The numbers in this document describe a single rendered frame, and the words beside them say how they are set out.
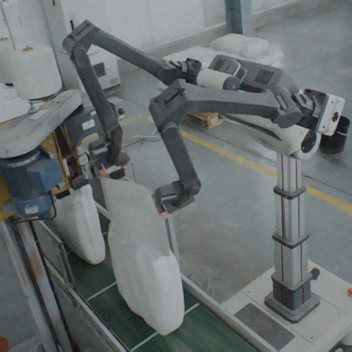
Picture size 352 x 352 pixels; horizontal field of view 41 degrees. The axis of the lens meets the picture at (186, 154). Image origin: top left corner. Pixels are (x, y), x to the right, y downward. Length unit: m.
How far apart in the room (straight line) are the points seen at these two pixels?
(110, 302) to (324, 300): 1.06
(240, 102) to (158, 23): 5.91
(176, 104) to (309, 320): 1.55
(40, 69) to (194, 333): 1.32
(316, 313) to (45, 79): 1.65
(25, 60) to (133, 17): 5.23
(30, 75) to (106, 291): 1.26
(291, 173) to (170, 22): 5.48
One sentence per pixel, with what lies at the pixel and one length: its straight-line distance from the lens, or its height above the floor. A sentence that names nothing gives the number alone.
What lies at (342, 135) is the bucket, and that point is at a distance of 4.22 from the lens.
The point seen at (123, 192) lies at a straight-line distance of 2.13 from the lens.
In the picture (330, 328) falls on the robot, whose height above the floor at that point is 0.26.
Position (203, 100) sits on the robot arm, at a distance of 1.21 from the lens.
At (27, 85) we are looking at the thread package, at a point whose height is 1.59.
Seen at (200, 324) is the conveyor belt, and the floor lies 0.38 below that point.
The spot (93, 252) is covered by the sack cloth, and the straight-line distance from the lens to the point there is 2.73.
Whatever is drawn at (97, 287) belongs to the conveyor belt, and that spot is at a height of 0.38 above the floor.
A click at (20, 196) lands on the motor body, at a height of 1.19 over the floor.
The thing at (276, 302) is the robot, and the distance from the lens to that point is 2.49.
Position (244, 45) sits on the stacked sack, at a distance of 5.28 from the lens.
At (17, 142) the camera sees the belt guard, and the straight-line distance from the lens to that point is 1.77.
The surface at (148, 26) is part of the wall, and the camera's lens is 7.06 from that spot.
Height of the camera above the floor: 2.09
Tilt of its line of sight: 28 degrees down
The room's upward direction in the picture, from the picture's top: 8 degrees counter-clockwise
